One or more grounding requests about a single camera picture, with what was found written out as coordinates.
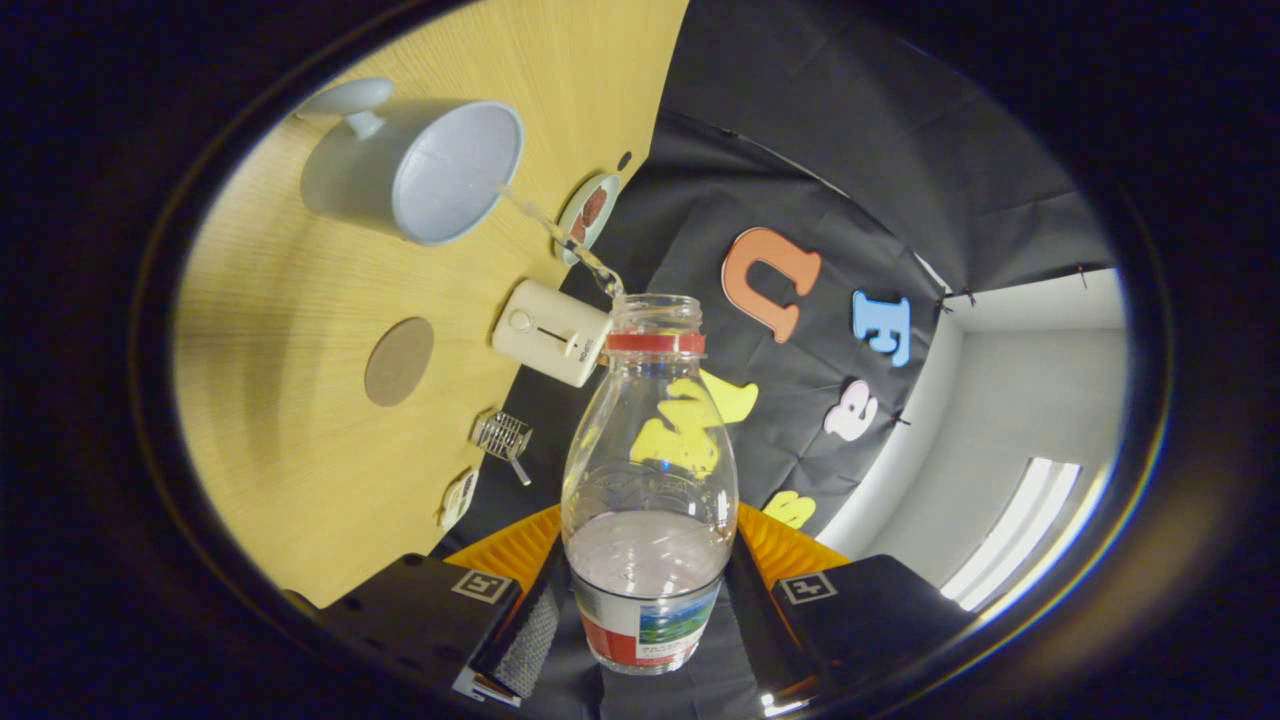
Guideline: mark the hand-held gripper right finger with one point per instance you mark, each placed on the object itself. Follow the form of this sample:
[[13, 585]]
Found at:
[[760, 620]]

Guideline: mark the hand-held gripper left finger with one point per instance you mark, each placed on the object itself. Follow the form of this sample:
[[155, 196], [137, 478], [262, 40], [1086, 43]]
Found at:
[[530, 630]]

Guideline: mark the clear plastic juice bottle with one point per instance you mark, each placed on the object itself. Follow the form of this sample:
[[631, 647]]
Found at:
[[650, 570]]

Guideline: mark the round brown coaster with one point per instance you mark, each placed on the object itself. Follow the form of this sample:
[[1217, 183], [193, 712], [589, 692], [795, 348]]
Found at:
[[400, 360]]

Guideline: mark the pale blue cup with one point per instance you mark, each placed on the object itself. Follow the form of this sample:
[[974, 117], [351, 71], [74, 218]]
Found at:
[[450, 170]]

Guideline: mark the white divided spice dish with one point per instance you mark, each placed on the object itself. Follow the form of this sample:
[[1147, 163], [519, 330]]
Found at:
[[458, 498]]

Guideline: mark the metal spoon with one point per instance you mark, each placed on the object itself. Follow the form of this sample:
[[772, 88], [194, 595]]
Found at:
[[520, 470]]

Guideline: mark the long ceiling light panel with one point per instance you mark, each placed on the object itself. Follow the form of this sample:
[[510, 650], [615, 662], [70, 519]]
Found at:
[[1020, 530]]

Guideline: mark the cream toaster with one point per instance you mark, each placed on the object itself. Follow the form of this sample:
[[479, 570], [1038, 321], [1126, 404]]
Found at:
[[545, 330]]

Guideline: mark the wooden table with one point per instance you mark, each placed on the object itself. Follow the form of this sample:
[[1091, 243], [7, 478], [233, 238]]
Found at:
[[300, 350]]

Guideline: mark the brown bread piece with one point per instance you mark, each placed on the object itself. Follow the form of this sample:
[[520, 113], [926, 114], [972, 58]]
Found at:
[[597, 205], [579, 230]]

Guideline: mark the pale green plate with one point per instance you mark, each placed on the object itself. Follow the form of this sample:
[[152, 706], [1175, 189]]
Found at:
[[575, 205]]

